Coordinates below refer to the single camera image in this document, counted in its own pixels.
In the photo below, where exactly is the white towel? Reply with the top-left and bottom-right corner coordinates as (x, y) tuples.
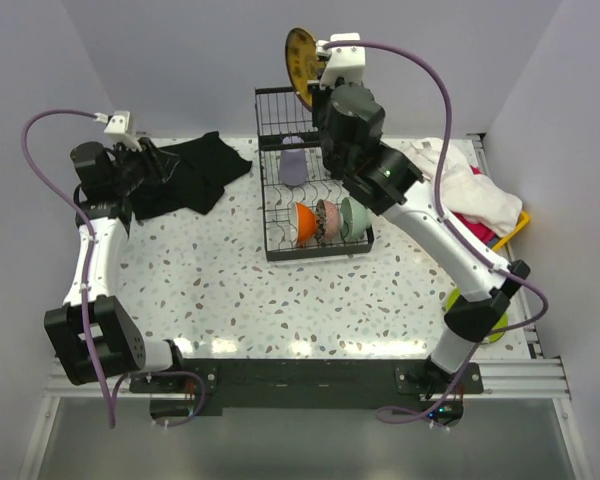
(406, 137), (522, 238)

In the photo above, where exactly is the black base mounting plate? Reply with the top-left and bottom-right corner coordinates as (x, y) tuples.
(130, 359), (484, 426)

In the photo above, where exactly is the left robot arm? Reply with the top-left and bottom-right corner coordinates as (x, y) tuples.
(44, 137), (187, 392)

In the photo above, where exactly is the white pink bowl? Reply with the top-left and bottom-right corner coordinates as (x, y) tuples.
(289, 202), (318, 247)

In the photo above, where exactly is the celadon green bowl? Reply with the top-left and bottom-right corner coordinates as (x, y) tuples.
(340, 197), (372, 242)

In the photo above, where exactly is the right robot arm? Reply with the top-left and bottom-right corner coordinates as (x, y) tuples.
(308, 80), (530, 393)

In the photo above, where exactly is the lime green plate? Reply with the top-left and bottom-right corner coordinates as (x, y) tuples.
(445, 288), (509, 345)

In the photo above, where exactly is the lavender plastic cup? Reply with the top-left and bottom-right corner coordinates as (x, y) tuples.
(279, 135), (308, 187)

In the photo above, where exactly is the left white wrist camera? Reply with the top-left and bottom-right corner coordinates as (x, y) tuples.
(94, 110), (141, 151)

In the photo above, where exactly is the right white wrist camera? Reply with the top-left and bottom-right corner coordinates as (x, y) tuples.
(316, 32), (366, 89)

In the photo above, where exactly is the leaf patterned bowl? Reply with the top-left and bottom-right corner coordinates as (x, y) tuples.
(315, 199), (342, 246)

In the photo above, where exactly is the yellow plastic tray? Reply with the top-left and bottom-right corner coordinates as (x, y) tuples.
(489, 210), (531, 251)

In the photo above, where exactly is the yellow patterned plate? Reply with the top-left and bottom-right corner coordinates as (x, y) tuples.
(284, 27), (325, 111)

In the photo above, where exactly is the black wire dish rack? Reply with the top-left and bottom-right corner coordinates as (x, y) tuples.
(255, 87), (374, 262)

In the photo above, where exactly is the magenta cloth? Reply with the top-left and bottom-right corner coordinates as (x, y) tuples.
(445, 166), (501, 246)

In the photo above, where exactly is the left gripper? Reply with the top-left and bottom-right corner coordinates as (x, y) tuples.
(111, 136), (179, 194)

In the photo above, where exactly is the black cloth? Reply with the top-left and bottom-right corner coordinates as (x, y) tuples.
(130, 131), (252, 221)

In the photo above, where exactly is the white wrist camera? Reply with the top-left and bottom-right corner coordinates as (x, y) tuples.
(94, 110), (141, 151)
(316, 32), (366, 89)

